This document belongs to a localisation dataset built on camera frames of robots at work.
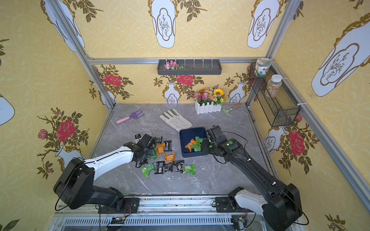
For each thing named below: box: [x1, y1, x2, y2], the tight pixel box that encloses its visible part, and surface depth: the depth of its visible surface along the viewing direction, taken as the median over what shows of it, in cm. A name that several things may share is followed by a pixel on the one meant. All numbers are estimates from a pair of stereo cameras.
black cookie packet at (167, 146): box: [163, 140, 172, 152], surface depth 97 cm
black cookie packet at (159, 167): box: [154, 160, 166, 175], surface depth 87 cm
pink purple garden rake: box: [116, 108, 146, 124], surface depth 116 cm
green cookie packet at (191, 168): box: [183, 163, 197, 176], surface depth 87 cm
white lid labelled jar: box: [254, 57, 273, 78], surface depth 87 cm
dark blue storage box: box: [179, 127, 208, 158], surface depth 99 cm
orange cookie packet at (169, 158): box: [164, 152, 176, 162], surface depth 92 cm
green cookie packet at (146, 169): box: [140, 163, 156, 178], surface depth 87 cm
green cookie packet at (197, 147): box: [190, 136, 205, 152], surface depth 96 cm
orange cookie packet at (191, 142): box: [184, 138, 198, 153], surface depth 97 cm
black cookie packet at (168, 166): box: [164, 161, 174, 173], surface depth 87 cm
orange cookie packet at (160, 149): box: [156, 142, 166, 157], surface depth 94 cm
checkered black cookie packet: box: [173, 159, 185, 174], surface depth 88 cm
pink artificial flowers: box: [163, 60, 185, 71], surface depth 89 cm
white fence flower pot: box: [194, 100, 223, 115], surface depth 115 cm
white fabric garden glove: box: [159, 108, 194, 132], surface depth 112 cm
